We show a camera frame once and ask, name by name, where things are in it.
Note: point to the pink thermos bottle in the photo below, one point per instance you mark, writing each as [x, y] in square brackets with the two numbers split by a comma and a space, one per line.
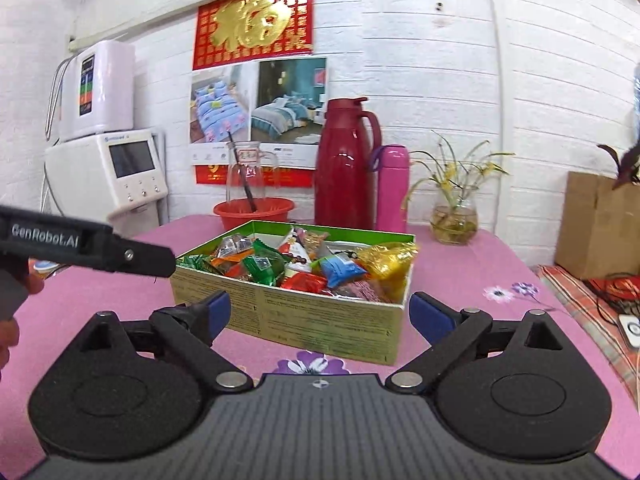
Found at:
[392, 190]

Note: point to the white round-button device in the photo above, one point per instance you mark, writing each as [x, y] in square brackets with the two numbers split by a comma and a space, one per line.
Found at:
[631, 329]

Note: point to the white machine with screen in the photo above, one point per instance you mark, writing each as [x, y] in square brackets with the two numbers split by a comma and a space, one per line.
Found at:
[85, 175]

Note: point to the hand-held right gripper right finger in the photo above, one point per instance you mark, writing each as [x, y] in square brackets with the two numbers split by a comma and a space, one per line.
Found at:
[430, 317]

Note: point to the orange plastic basin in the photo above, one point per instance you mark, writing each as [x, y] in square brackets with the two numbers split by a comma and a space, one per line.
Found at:
[60, 273]

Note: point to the blue white snack packet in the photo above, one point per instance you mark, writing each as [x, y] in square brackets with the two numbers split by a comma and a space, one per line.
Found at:
[342, 269]

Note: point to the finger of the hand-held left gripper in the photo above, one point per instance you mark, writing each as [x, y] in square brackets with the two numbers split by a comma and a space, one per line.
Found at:
[150, 261]

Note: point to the white water purifier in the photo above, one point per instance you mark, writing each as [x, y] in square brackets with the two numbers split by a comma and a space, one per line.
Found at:
[112, 90]

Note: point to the glass vase with plant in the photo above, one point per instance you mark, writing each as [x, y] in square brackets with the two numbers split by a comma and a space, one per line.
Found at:
[455, 225]

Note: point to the white red snack packet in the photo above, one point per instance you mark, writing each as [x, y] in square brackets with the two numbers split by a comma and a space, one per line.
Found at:
[295, 250]

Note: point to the black stirring stick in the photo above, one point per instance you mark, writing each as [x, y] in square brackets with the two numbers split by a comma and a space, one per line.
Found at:
[246, 182]

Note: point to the wall poster calendar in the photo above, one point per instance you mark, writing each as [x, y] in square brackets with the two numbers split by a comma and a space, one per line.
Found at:
[255, 25]

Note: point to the dark purple leafy plant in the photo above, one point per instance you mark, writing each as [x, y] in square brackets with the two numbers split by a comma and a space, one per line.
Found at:
[627, 162]

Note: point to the orange snack packet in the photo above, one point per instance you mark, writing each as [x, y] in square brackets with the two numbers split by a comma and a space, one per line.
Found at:
[227, 263]

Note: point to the red dried fruit packet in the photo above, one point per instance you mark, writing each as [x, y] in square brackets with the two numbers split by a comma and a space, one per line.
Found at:
[357, 291]

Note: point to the brown cardboard box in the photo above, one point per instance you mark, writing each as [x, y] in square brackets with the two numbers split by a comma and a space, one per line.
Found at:
[595, 225]

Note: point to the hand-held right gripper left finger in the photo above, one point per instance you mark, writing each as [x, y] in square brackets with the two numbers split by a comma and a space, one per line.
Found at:
[220, 312]

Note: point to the clear pastry packet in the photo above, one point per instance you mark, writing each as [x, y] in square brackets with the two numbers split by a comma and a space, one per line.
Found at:
[235, 245]

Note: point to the green cardboard box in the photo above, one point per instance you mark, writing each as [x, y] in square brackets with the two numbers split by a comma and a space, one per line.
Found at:
[325, 325]

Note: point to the pink floral tablecloth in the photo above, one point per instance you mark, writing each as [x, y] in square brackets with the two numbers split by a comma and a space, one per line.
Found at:
[475, 270]

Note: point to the red thermos jug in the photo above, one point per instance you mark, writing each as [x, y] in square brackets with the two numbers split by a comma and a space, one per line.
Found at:
[345, 175]

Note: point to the plaid blanket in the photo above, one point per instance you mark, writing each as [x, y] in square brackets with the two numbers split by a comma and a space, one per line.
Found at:
[575, 295]

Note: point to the red plastic basin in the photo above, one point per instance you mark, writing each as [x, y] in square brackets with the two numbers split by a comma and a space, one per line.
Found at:
[230, 217]

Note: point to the small green snack packet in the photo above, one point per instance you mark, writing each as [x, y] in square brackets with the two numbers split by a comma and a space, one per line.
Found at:
[197, 263]

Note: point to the white plastic packet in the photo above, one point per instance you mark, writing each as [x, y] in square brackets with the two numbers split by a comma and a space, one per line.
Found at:
[340, 247]

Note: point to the golden crinkly snack packet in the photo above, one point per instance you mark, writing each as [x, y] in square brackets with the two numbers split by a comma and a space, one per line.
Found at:
[387, 262]

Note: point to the person's left hand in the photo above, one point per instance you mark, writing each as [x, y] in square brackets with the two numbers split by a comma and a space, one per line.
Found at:
[10, 335]

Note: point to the dark green foil packet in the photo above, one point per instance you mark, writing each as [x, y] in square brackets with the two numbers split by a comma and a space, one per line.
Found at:
[262, 266]

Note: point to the red fried balls packet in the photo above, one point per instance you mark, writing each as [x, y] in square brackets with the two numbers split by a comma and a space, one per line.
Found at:
[305, 282]

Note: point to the glass pitcher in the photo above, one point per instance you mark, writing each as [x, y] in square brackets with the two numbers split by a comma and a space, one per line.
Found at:
[257, 190]

